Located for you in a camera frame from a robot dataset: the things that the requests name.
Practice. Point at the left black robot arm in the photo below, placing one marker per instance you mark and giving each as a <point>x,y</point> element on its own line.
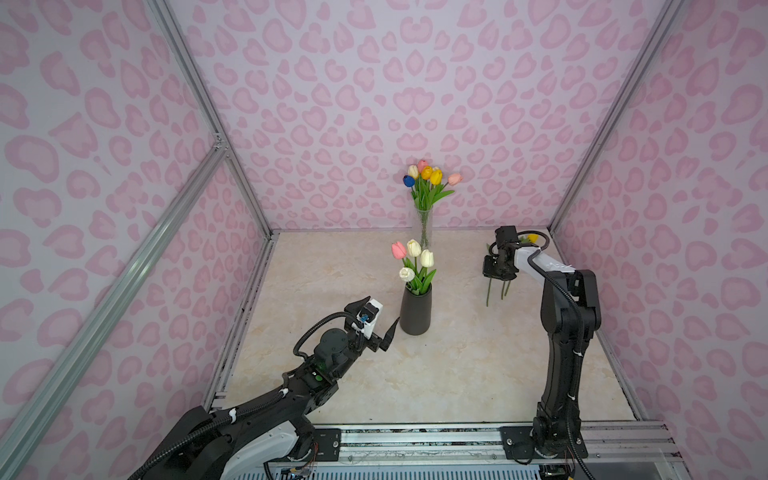
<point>227,443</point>

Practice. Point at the black cone vase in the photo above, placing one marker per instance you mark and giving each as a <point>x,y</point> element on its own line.
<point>416,312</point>

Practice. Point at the corner aluminium post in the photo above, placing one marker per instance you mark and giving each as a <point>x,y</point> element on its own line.
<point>663,26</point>
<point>180,50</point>

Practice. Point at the clear glass vase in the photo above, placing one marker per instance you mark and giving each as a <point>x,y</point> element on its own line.
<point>423,228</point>

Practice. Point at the left corner aluminium post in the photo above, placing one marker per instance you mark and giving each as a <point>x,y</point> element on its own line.
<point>180,50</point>

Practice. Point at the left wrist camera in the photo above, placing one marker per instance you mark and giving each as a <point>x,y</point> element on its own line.
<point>367,317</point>

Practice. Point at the right corner aluminium post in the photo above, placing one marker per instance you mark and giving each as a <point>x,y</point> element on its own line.
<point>663,26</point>

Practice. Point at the light pink tulip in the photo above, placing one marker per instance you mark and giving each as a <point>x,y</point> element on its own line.
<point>447,188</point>

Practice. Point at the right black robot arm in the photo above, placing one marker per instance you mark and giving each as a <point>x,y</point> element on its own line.
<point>570,314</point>

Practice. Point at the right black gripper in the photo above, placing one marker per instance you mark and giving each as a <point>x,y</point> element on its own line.
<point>488,272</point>

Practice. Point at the aluminium frame diagonal bar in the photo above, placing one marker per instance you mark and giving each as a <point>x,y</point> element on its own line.
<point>35,418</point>

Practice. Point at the deep pink tulip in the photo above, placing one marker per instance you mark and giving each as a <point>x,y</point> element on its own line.
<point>400,252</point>

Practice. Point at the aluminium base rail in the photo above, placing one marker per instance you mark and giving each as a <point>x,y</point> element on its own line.
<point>604,450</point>

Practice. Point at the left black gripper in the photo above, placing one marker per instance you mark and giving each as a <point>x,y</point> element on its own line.
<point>374,343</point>

